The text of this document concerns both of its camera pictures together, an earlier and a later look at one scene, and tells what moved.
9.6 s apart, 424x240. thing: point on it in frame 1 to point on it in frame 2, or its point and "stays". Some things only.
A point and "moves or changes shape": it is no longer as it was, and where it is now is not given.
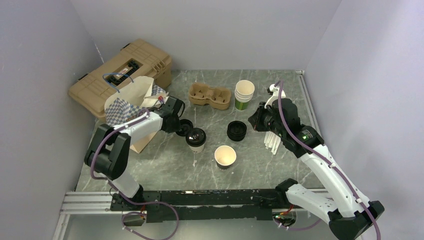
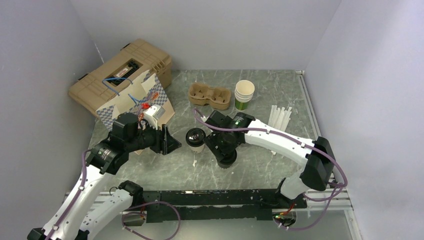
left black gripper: [174, 128] to [164, 142]
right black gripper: [255, 120] to [211, 140]
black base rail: [238, 204] stays
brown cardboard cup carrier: [217, 97] stays
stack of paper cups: [243, 93] stays
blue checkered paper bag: [132, 99] moves or changes shape
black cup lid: [195, 137] stays
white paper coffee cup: [197, 149] stays
